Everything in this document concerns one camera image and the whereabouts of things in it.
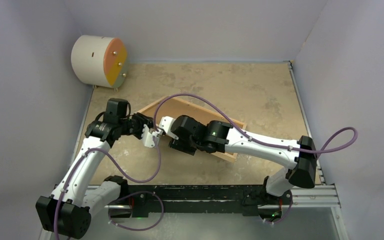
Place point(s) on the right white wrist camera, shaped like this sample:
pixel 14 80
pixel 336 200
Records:
pixel 165 124

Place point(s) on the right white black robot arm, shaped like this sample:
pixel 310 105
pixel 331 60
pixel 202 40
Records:
pixel 299 167

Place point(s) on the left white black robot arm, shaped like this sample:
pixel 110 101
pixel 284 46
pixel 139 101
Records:
pixel 68 210

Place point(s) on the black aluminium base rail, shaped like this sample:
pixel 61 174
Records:
pixel 248 200

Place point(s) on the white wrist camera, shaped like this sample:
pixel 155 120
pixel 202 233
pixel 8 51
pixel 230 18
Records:
pixel 150 138
pixel 165 124

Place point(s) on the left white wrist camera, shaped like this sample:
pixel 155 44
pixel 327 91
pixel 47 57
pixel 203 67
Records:
pixel 150 138

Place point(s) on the wooden picture frame with glass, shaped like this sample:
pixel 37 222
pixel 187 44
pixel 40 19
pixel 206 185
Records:
pixel 177 106

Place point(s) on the white cylindrical drum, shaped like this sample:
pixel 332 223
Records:
pixel 100 61

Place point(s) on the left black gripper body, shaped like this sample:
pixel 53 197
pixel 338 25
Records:
pixel 134 125

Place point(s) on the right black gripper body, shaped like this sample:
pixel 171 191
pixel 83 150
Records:
pixel 189 147

